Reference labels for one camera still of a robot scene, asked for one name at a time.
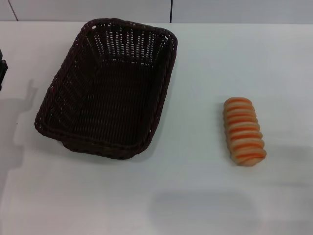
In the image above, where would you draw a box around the dark brown wicker basket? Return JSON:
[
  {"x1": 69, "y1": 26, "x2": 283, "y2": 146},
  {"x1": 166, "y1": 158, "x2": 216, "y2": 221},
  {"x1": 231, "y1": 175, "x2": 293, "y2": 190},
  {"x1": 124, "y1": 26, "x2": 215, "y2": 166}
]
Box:
[{"x1": 32, "y1": 17, "x2": 179, "y2": 160}]

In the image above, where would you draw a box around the orange striped bread loaf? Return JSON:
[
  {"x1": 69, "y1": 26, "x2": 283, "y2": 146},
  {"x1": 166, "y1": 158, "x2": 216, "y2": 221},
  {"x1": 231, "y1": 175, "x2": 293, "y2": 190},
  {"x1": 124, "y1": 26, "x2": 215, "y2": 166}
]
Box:
[{"x1": 223, "y1": 96, "x2": 267, "y2": 167}]

